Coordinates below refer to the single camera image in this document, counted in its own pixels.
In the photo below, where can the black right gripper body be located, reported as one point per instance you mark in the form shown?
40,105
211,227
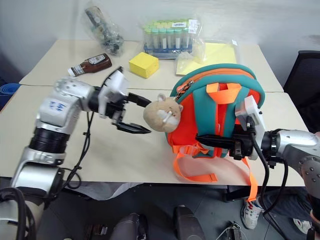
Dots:
241,146

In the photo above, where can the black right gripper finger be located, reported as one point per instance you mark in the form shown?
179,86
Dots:
215,141

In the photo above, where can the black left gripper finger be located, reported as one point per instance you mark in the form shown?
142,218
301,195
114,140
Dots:
139,100
132,128

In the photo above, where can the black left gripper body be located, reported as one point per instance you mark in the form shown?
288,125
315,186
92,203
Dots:
117,107

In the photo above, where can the orange and teal backpack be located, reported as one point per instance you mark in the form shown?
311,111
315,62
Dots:
212,110

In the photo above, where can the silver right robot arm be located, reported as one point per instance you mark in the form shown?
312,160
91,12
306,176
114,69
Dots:
295,147

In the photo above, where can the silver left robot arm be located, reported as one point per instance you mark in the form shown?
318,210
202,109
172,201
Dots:
60,100

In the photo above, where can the yellow box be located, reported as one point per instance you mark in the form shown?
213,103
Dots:
143,63

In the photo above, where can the beige plush hamster charm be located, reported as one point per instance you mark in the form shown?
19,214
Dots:
161,113

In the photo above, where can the brown sauce bottle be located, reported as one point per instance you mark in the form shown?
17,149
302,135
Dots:
92,64

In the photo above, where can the white sneaker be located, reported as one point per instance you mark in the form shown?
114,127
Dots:
251,212
302,225

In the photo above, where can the white sheet under table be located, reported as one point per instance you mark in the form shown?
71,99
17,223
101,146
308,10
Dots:
105,190

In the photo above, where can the crumpled clear plastic bag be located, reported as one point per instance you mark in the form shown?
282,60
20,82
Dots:
192,56

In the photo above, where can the bagged rack of test tubes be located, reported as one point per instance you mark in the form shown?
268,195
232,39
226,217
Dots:
170,37

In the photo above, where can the blue jeans leg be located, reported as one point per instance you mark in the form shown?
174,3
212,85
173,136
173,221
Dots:
290,202

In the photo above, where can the clear bag of dark parts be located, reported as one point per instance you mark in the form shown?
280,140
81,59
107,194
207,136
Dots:
105,30

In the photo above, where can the yellow paper in clear sleeve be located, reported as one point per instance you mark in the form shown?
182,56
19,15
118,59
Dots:
221,55

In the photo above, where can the dark rounded shape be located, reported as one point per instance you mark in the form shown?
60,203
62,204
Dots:
130,226
188,223

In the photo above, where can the black office chair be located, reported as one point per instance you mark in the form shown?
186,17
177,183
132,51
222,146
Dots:
305,82

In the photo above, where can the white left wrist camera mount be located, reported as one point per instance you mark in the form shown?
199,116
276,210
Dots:
116,82

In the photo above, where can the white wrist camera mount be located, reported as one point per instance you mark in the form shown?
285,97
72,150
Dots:
116,82
255,112

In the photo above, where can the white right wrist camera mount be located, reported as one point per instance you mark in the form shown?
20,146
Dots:
255,112

